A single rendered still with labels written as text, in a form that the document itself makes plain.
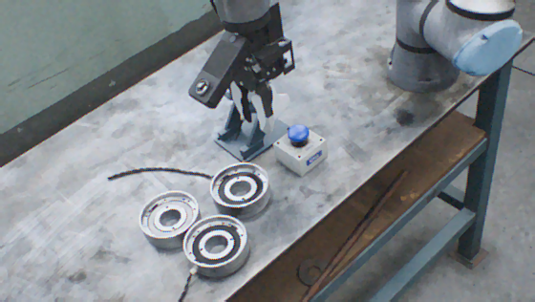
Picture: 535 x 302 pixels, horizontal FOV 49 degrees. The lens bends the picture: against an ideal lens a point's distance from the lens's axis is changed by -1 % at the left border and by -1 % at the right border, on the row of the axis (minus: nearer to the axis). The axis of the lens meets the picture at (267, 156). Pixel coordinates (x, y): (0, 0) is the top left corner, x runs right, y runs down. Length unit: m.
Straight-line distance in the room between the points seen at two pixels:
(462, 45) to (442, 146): 0.48
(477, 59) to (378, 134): 0.23
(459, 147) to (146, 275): 0.83
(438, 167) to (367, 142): 0.34
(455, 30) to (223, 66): 0.43
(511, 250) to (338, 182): 1.03
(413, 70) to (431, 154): 0.31
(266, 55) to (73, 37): 1.84
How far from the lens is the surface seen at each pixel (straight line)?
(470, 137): 1.54
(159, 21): 2.85
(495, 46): 1.09
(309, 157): 1.08
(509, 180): 2.21
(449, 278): 1.93
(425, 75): 1.26
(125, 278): 1.04
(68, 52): 2.67
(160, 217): 1.07
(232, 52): 0.86
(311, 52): 1.40
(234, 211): 1.03
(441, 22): 1.11
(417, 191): 1.40
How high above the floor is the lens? 1.60
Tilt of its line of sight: 44 degrees down
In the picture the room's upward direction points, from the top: 11 degrees counter-clockwise
